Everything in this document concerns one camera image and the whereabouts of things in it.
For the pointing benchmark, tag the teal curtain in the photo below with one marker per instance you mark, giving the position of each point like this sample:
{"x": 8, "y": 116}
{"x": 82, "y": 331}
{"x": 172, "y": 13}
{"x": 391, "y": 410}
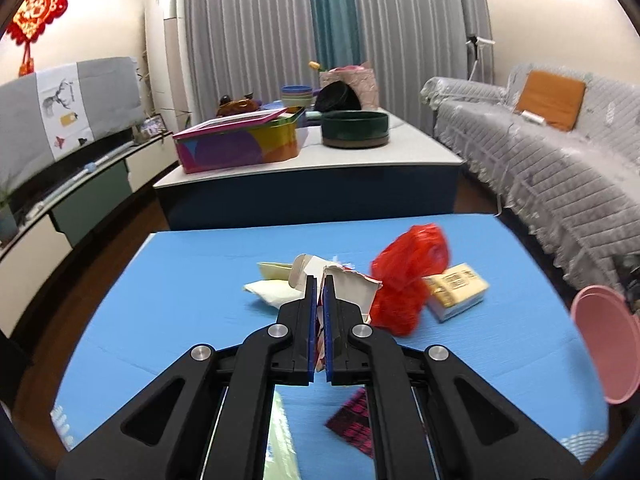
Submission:
{"x": 332, "y": 10}

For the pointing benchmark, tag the black hat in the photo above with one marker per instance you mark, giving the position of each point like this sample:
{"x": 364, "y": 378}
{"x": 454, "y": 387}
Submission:
{"x": 337, "y": 97}

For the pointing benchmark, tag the pink plastic bin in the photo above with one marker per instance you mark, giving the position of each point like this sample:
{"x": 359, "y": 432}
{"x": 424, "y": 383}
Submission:
{"x": 600, "y": 340}

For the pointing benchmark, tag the colourful tin box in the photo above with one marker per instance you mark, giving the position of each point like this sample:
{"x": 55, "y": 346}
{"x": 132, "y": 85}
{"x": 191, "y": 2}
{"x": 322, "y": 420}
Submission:
{"x": 230, "y": 150}

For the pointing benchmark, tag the white and navy coffee table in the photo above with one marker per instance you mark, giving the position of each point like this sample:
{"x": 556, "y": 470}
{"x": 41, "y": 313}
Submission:
{"x": 300, "y": 195}

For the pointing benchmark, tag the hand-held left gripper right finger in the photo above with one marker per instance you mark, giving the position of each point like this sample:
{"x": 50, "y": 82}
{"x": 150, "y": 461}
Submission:
{"x": 340, "y": 340}

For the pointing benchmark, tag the yellow artificial flower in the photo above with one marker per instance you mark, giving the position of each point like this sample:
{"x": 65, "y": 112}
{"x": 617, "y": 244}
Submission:
{"x": 313, "y": 65}

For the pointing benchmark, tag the red knot wall ornament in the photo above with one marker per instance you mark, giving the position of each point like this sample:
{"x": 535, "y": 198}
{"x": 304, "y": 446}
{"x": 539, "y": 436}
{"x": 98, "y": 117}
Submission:
{"x": 37, "y": 7}

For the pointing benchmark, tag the grey television dust cover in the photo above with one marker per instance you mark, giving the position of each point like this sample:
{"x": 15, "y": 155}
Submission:
{"x": 100, "y": 95}

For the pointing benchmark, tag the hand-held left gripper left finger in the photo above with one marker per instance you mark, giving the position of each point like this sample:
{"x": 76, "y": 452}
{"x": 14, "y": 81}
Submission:
{"x": 302, "y": 340}

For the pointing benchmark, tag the grey sheer curtain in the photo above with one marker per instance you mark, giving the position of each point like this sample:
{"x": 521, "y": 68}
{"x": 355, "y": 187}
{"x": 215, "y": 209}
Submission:
{"x": 240, "y": 25}
{"x": 415, "y": 25}

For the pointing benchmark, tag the red plastic bag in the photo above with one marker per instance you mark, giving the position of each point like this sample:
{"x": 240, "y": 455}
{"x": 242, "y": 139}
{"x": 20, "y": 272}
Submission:
{"x": 405, "y": 280}

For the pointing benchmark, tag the black television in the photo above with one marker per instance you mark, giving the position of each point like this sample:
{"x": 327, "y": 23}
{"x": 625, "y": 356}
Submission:
{"x": 45, "y": 180}

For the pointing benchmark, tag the small orange cushion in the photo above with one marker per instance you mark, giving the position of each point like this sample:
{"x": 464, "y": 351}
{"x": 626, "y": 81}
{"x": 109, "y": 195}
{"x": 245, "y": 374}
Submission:
{"x": 550, "y": 100}

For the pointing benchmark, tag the white standing air conditioner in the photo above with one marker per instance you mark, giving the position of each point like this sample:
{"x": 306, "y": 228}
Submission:
{"x": 170, "y": 50}

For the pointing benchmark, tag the dark green round bowl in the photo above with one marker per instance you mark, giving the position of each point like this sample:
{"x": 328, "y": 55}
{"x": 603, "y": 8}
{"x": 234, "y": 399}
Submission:
{"x": 355, "y": 127}

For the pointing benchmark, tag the brown teapot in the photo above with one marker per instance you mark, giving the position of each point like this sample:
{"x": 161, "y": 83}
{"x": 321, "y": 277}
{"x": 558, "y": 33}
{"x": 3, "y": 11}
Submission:
{"x": 237, "y": 107}

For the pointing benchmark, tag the white television cabinet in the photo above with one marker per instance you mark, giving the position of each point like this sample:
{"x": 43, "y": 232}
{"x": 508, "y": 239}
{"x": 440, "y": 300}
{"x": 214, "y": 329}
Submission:
{"x": 145, "y": 160}

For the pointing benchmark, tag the white paper napkin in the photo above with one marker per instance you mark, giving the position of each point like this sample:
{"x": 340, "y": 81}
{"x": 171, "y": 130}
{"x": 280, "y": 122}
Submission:
{"x": 270, "y": 292}

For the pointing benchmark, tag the beige cardboard piece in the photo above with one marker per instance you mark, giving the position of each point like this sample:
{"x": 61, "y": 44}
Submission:
{"x": 275, "y": 271}

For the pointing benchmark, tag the white rod with blue grip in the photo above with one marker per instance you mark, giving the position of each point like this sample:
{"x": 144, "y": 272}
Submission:
{"x": 90, "y": 166}

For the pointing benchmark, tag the torn white carton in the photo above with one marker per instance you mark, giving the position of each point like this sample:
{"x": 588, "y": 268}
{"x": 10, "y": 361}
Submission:
{"x": 355, "y": 285}

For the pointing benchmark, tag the grey quilted sofa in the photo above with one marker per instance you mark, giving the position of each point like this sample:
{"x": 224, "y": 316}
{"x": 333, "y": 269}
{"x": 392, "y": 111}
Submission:
{"x": 550, "y": 160}

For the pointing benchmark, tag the small photo frame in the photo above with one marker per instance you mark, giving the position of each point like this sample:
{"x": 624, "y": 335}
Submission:
{"x": 154, "y": 125}

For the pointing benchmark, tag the pink woven basket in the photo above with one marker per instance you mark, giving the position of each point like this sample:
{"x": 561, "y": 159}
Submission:
{"x": 367, "y": 85}

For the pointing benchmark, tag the stack of plastic bowls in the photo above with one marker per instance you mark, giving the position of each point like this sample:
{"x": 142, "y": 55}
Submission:
{"x": 296, "y": 95}

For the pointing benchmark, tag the yellow tissue pack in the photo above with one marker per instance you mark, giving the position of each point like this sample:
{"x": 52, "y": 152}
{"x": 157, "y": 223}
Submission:
{"x": 457, "y": 287}

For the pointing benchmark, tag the green plastic packet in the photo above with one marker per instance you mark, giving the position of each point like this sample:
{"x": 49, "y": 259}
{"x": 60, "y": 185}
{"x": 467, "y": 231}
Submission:
{"x": 280, "y": 440}

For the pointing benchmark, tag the dark red patterned wrapper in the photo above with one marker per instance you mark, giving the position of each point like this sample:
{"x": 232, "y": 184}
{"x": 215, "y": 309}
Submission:
{"x": 352, "y": 420}

